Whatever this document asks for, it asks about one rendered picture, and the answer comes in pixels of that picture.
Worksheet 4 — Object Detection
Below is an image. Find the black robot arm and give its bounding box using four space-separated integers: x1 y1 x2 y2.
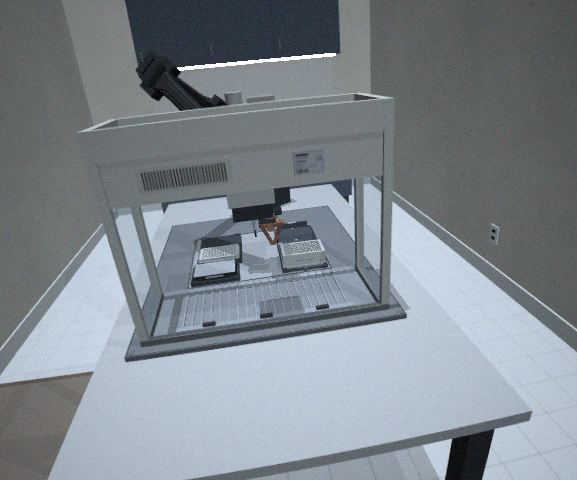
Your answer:
136 50 229 111

